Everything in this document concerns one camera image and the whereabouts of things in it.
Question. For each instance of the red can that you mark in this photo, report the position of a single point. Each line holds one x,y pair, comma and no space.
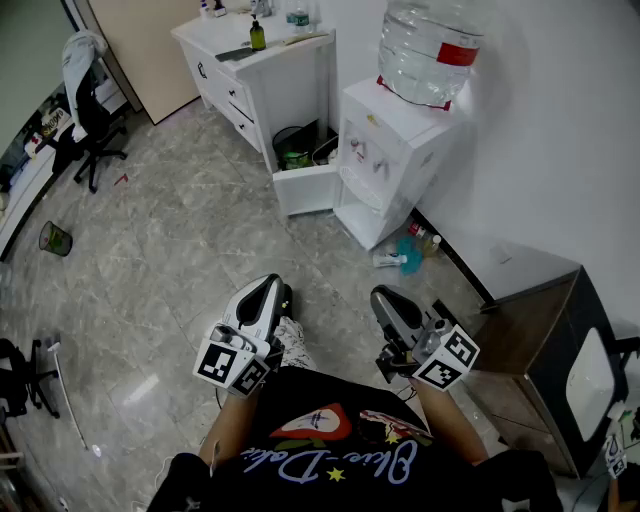
416,230

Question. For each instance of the person's patterned trousers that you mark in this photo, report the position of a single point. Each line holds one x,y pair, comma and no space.
295,345

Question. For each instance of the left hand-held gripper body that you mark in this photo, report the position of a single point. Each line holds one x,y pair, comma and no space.
220,362

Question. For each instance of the dark wooden cabinet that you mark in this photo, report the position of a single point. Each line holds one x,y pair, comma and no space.
520,330

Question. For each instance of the person's black shoe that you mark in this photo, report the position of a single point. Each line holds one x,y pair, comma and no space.
288,297

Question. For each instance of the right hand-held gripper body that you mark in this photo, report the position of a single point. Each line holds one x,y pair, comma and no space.
445,357

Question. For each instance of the green soap bottle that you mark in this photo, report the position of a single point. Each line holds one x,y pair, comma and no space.
258,36

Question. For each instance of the white jacket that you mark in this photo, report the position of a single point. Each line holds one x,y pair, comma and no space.
80,55

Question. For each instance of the yellow liquid bottle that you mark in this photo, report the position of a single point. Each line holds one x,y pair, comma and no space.
431,246

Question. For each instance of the beige door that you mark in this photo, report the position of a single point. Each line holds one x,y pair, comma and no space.
145,55

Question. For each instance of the small red item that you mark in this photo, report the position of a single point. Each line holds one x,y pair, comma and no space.
121,179

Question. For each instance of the black mesh bin with litter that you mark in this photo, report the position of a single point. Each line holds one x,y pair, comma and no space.
55,239

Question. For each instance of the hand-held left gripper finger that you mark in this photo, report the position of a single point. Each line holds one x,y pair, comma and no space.
235,307
275,310

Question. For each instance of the white rod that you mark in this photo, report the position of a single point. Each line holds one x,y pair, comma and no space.
67,395

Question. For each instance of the black swivel chair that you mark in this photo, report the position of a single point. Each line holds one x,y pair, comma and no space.
15,375

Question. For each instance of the chrome faucet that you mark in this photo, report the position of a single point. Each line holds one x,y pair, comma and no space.
261,7

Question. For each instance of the black mesh waste bin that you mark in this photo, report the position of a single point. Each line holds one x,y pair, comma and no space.
281,145

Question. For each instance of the large clear water jug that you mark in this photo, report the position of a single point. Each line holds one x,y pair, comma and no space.
425,55

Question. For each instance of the white sink cabinet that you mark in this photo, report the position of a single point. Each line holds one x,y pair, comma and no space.
280,90

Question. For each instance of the person's black printed t-shirt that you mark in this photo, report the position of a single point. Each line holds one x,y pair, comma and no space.
300,395

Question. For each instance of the white tube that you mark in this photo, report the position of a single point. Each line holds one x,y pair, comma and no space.
389,260

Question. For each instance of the person's left forearm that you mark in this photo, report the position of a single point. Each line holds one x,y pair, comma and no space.
230,425

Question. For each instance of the black office chair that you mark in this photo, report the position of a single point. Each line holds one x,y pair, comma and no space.
95,120

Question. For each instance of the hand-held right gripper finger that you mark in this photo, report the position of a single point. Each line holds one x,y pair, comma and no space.
386,310
410,322

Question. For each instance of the white water dispenser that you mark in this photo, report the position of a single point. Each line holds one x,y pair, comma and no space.
400,130

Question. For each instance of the clear plastic water bottle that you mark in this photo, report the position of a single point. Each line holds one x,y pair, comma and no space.
303,20
292,17

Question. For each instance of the white curved counter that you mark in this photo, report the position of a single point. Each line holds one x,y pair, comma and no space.
25,185

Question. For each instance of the white pump bottle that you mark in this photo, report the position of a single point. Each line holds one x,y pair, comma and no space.
204,9

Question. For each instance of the person's right forearm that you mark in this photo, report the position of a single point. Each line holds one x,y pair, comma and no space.
445,425

